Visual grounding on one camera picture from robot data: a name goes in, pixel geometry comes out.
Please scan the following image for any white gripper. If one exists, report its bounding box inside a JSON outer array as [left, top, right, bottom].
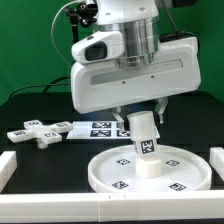
[[71, 37, 201, 132]]

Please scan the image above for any white round table top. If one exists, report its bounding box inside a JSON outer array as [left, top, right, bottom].
[[88, 145, 212, 193]]

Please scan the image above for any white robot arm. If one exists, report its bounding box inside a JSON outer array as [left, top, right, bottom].
[[71, 0, 201, 116]]

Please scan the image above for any white marker sheet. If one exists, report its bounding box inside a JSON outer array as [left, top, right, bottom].
[[66, 120, 161, 140]]

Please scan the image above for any white cross-shaped table base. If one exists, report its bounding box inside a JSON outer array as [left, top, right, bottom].
[[7, 120, 73, 149]]

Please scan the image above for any white left fence block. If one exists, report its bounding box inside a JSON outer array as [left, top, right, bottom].
[[0, 151, 17, 193]]

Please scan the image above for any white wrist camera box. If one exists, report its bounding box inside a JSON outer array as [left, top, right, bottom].
[[71, 31, 125, 64]]

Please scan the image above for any black table cable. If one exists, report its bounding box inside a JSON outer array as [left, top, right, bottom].
[[7, 75, 73, 101]]

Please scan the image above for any white front fence rail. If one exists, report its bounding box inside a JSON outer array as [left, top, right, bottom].
[[0, 190, 224, 223]]

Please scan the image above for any grey curved cable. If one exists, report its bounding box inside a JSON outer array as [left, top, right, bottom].
[[50, 0, 83, 73]]

